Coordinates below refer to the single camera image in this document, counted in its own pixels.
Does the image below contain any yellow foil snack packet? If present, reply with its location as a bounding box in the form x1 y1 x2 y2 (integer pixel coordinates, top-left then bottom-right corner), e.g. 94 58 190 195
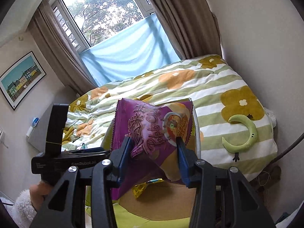
132 178 165 199

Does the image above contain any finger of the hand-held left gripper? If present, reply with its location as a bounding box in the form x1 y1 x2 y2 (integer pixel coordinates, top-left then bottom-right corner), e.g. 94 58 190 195
63 147 111 156

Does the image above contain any brown curtain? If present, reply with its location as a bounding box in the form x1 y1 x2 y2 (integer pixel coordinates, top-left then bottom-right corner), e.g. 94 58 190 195
138 0 224 60
32 0 98 96

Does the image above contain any floral striped blanket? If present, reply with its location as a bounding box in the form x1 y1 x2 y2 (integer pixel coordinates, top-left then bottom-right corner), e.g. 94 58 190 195
62 54 278 181

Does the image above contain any light blue cloth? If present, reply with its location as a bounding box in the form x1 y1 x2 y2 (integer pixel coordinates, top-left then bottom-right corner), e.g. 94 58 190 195
78 14 182 87

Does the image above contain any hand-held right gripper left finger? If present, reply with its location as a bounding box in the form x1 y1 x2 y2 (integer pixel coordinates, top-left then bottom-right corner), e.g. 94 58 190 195
30 136 133 228

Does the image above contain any framed picture of houses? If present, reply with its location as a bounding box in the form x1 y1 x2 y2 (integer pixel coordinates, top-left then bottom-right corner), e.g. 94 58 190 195
0 51 47 111

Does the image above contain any green moon plush toy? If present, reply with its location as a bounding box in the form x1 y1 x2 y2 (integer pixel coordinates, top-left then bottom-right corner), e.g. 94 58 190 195
222 114 258 152

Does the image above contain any white framed window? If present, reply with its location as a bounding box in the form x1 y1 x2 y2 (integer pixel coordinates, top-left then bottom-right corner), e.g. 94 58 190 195
51 0 155 53

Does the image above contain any dark curved cable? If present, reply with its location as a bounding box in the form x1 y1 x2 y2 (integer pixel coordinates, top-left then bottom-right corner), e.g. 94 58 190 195
268 135 304 167

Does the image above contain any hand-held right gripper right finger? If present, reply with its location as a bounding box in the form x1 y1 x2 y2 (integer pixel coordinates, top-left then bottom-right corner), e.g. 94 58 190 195
175 135 276 228

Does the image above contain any green cardboard box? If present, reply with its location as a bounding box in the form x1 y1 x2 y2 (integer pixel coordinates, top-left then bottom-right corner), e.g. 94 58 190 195
84 97 203 228

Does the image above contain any purple potato chip bag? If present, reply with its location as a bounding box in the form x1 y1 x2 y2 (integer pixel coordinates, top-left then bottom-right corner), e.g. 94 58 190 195
110 98 195 201

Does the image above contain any person's left hand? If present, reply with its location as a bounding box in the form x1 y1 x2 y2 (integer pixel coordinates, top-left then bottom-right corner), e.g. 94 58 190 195
30 181 52 211

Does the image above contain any dark brown object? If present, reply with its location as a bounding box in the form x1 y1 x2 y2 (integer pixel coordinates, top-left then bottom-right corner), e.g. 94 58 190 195
251 163 282 188

